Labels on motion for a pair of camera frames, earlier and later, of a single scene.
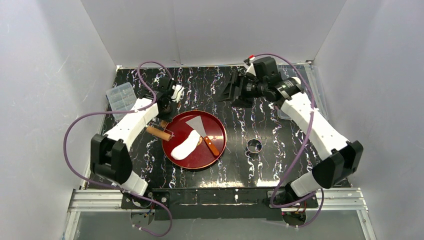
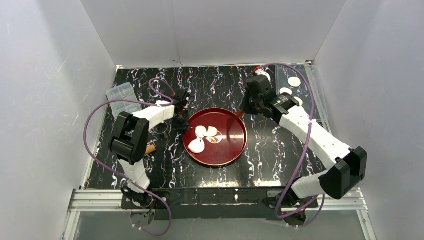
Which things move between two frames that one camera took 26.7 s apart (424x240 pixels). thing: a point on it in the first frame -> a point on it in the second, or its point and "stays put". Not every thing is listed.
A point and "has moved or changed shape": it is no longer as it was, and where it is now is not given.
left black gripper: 168,97 -> 180,119
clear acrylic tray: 310,75 stays put
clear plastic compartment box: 121,98 stays put
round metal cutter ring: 254,145 -> 161,128
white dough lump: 184,150 -> 212,131
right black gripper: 236,87 -> 249,105
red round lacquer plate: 201,156 has moved or changed shape
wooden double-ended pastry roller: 164,134 -> 150,149
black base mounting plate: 218,203 stays put
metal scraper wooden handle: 196,124 -> 231,122
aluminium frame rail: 80,200 stays put
